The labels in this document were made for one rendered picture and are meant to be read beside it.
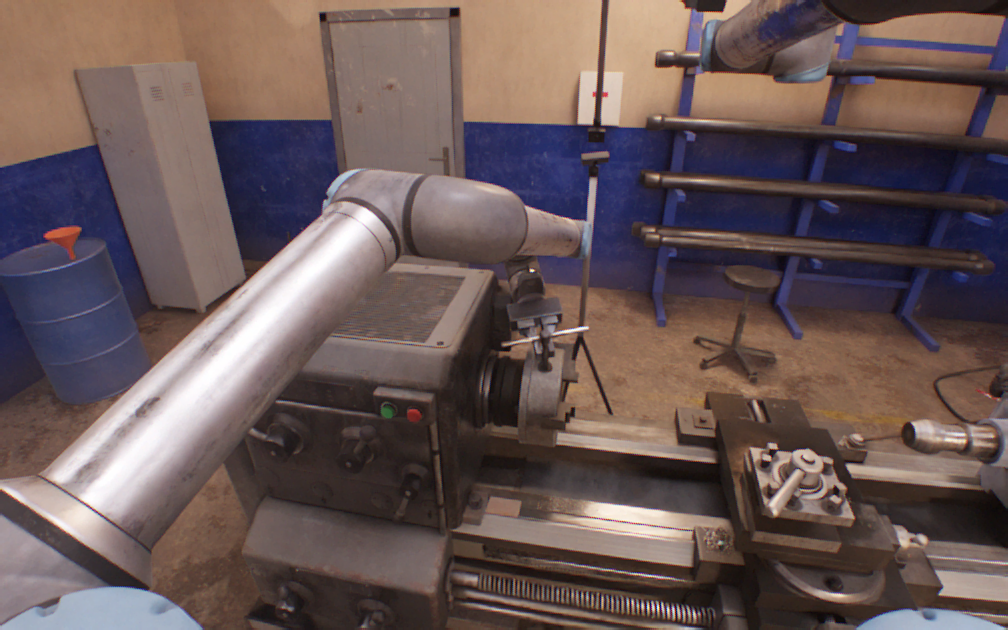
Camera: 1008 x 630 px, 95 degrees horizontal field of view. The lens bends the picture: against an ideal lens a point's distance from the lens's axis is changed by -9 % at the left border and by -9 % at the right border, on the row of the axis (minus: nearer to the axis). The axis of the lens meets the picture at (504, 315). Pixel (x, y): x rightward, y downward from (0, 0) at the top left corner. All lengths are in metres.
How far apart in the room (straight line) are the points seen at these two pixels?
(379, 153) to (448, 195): 3.80
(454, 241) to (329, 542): 0.94
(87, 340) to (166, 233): 1.13
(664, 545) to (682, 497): 0.32
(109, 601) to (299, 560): 1.06
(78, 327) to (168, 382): 3.17
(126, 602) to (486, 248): 0.53
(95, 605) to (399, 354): 0.78
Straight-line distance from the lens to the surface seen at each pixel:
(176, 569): 2.65
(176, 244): 4.45
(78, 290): 3.63
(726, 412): 1.74
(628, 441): 1.58
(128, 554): 0.51
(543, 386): 1.20
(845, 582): 1.31
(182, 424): 0.52
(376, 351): 1.09
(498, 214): 0.69
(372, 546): 1.37
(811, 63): 1.11
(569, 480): 1.61
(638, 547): 1.35
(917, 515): 1.92
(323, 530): 1.43
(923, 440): 1.52
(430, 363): 1.04
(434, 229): 0.67
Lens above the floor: 1.90
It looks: 29 degrees down
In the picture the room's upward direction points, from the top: straight up
